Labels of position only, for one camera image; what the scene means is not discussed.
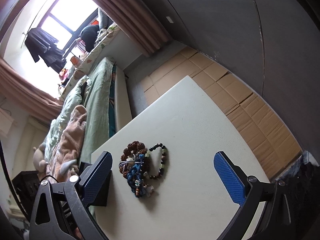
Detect dark hanging clothes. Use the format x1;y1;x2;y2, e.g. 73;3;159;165
24;28;66;73

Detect blue beaded bracelet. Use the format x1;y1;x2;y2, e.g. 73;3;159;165
126;154;148;198

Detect white wall switch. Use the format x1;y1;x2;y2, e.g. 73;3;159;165
166;16;174;24

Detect grey pillow on sill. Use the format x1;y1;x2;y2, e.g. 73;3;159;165
98;8;113;30

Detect dark and jade bead bracelet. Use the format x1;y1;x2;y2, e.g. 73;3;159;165
143;142;169;181

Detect patterned window seat cushion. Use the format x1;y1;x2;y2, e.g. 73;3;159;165
59;23;120;101

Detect black backpack on sill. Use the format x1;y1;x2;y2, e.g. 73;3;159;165
80;24;100;52

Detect black device with dials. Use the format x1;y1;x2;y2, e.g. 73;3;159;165
12;171;40;215

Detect pink fleece blanket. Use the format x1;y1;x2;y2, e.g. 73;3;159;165
46;105;87;182

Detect black cable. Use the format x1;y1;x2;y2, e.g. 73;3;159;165
39;174;61;182

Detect beige plush toy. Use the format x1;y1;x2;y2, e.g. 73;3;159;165
33;142;48;173

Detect light green floral duvet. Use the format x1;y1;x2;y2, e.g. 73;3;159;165
44;75;91;159

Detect left pink curtain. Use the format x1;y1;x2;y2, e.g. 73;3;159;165
1;59;62;123

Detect pink curtain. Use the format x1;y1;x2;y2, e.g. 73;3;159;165
92;0;171;56
1;59;62;123

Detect brown rudraksha bead bracelet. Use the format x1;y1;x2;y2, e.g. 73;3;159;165
119;140;151;178

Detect bed with green sheet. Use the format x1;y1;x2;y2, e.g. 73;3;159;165
44;56;133;218

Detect pink towel on wall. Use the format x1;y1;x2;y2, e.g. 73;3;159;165
0;108;16;137

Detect right pink curtain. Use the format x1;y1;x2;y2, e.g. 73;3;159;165
92;0;171;56

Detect black jewelry box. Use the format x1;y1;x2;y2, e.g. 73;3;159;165
79;162;112;206

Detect cardboard floor sheets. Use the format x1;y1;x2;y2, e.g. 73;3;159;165
141;47;302;179

